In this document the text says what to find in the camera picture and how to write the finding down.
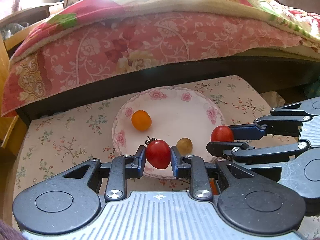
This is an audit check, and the wooden cabinet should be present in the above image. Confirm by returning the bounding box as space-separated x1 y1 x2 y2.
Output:
0 2 66 153

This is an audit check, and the dark bed frame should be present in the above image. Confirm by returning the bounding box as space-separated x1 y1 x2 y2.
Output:
16 55 319 125

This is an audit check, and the pink floral blanket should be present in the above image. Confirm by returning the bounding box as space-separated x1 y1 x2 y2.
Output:
1 0 320 117

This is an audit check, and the yellow green floral quilt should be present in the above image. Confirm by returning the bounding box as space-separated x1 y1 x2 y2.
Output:
199 0 320 48

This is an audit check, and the floral tablecloth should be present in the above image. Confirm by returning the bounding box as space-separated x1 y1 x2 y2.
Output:
11 74 320 239

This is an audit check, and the small mandarin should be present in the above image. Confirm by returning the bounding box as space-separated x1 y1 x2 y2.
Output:
210 179 219 195

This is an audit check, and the red cherry tomato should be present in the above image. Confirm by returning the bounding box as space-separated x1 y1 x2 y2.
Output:
145 137 171 170
210 125 234 142

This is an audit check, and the floral white plate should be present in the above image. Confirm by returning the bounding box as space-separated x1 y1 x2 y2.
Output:
111 86 226 181

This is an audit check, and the red cherry tomato front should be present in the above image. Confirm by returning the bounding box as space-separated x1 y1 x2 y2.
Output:
145 137 171 170

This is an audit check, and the orange cherry tomato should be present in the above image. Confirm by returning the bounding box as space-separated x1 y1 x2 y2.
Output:
131 110 152 132

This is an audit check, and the longan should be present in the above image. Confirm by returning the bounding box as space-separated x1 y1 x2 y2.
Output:
176 138 193 155

